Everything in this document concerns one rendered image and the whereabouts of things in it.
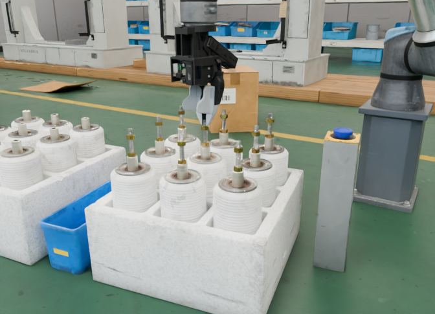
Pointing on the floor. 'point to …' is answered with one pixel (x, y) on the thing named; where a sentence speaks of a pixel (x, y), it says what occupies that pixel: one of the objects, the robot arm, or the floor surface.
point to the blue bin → (71, 233)
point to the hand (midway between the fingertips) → (207, 118)
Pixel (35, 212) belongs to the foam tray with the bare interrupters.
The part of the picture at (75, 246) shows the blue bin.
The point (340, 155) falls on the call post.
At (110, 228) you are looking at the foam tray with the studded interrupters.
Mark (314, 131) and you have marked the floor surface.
